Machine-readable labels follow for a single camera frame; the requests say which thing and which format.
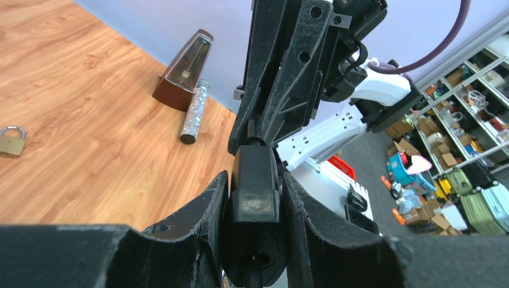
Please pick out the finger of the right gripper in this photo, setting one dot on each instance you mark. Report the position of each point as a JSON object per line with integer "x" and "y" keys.
{"x": 265, "y": 46}
{"x": 294, "y": 91}

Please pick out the cluttered storage shelves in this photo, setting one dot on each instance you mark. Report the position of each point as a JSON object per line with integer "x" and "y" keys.
{"x": 461, "y": 127}

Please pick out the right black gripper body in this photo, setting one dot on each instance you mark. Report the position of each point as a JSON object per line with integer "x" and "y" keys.
{"x": 350, "y": 23}

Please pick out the brass padlock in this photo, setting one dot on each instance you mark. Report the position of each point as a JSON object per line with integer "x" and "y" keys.
{"x": 12, "y": 147}

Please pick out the brown wooden metronome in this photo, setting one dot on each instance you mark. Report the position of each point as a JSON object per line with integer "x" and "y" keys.
{"x": 176, "y": 85}

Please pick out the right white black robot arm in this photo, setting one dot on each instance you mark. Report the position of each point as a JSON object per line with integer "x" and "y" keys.
{"x": 378, "y": 102}

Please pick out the blue cable lock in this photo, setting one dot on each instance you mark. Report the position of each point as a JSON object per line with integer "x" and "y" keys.
{"x": 254, "y": 247}

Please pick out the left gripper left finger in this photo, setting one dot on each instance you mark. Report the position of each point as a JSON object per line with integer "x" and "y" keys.
{"x": 181, "y": 250}

